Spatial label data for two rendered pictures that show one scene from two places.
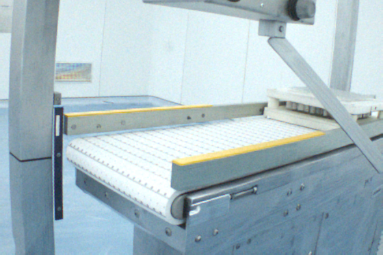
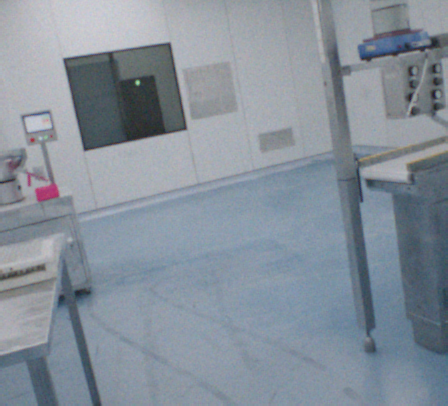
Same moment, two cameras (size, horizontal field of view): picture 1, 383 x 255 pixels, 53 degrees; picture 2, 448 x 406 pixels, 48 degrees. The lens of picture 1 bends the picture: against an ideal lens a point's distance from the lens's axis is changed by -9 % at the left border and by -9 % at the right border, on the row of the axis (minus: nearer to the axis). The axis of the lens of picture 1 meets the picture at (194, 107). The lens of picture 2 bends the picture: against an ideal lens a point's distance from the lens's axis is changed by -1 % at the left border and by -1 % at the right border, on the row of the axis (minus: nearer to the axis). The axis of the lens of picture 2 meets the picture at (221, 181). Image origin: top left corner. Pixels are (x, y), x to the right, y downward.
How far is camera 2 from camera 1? 160 cm
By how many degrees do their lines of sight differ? 20
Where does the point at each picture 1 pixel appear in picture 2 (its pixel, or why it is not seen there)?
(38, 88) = (347, 152)
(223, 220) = (427, 181)
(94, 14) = (282, 79)
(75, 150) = (366, 172)
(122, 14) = (309, 71)
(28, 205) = (350, 197)
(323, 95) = not seen: outside the picture
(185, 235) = (414, 187)
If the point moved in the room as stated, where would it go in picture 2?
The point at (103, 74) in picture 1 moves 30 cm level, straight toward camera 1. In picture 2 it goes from (305, 135) to (306, 137)
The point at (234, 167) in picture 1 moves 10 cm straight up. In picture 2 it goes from (426, 162) to (423, 137)
